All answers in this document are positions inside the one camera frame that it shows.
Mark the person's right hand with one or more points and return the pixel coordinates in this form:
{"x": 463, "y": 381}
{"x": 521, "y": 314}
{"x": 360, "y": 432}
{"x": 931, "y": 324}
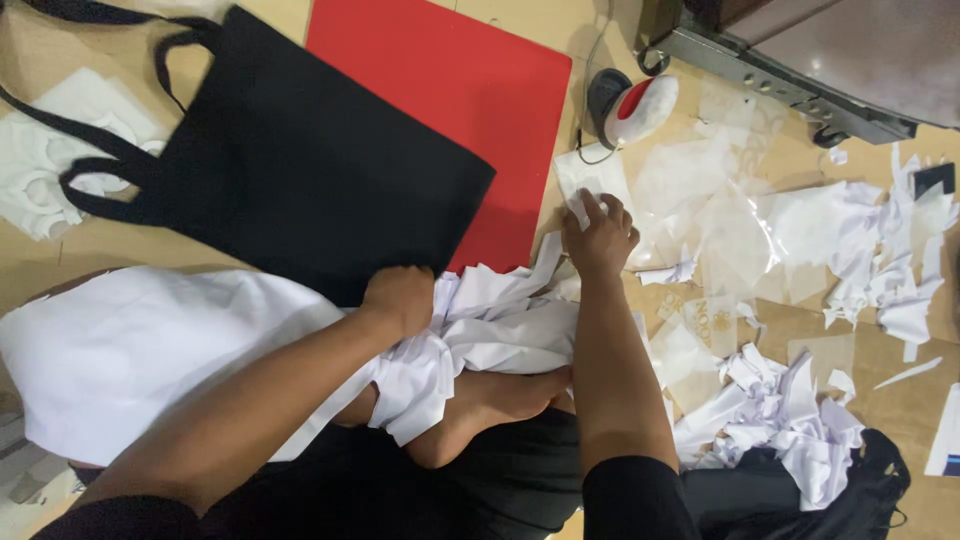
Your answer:
{"x": 598, "y": 244}

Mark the person's left hand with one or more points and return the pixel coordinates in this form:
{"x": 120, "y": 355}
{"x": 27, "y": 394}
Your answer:
{"x": 397, "y": 300}

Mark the person's left fingers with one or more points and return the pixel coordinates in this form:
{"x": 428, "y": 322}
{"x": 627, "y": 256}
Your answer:
{"x": 417, "y": 274}

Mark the black tote bag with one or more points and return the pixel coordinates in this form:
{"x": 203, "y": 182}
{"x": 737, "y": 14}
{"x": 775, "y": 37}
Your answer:
{"x": 300, "y": 150}

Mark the small white transfer sheet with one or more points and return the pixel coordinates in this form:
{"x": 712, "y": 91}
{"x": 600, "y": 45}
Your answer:
{"x": 592, "y": 176}

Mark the pile of white cloth bags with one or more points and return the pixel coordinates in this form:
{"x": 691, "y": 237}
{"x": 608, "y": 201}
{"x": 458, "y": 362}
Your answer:
{"x": 487, "y": 322}

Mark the person's bare foot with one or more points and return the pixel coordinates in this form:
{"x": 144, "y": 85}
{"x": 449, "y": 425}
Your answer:
{"x": 480, "y": 409}

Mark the red rubber mat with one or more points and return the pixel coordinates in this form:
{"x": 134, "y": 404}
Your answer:
{"x": 450, "y": 97}

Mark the person's black trousers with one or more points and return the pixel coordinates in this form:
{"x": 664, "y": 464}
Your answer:
{"x": 465, "y": 487}

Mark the white and red mini iron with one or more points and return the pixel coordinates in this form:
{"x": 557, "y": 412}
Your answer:
{"x": 637, "y": 111}

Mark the large white cloth bag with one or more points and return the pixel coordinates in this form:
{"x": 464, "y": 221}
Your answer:
{"x": 150, "y": 352}

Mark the printed clear film piece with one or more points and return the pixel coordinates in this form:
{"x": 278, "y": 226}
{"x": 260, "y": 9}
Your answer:
{"x": 701, "y": 322}

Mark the heap of clear film sheets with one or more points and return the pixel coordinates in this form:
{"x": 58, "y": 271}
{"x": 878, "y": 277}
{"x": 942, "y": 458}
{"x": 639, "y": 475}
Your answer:
{"x": 712, "y": 202}

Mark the white cut-out paper sheet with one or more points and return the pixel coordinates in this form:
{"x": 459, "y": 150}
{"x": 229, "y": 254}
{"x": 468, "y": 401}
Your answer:
{"x": 52, "y": 157}

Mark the heap of crumpled white paper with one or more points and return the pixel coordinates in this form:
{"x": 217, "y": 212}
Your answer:
{"x": 780, "y": 427}

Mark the heap of torn white paper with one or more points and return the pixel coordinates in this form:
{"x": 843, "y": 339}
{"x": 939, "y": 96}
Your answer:
{"x": 885, "y": 247}

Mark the small black card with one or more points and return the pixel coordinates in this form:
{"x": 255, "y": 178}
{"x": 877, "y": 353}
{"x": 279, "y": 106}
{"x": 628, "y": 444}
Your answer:
{"x": 934, "y": 180}

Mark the white card with dark corner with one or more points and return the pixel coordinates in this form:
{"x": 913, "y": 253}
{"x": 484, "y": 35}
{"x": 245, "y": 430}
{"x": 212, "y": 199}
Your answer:
{"x": 945, "y": 435}

